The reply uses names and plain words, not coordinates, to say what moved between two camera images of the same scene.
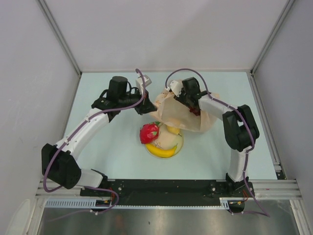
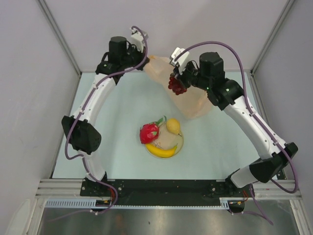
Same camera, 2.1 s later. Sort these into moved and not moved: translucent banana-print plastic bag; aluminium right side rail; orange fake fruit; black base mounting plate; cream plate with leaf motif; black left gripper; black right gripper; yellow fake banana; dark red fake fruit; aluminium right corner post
Moved: black right gripper; translucent banana-print plastic bag; black left gripper; dark red fake fruit
Not moved: aluminium right side rail; orange fake fruit; yellow fake banana; cream plate with leaf motif; black base mounting plate; aluminium right corner post
